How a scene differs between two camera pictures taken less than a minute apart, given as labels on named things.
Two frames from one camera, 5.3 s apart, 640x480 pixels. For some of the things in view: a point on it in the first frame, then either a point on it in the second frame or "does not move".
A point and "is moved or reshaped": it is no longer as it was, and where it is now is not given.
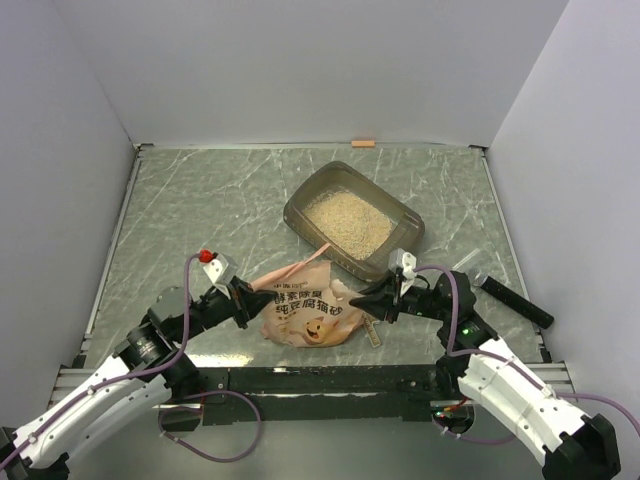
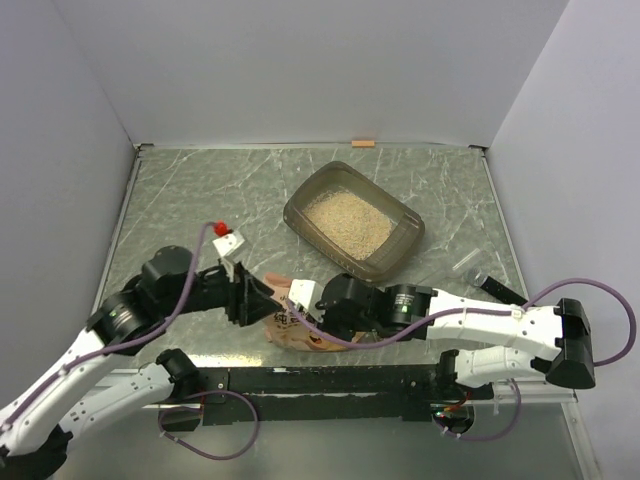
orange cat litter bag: x=311 y=308 is moved or reshaped
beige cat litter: x=348 y=223 does not move
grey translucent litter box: x=362 y=221 does not move
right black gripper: x=382 y=306 to x=326 y=323
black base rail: x=319 y=394 does not move
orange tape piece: x=363 y=143 does not move
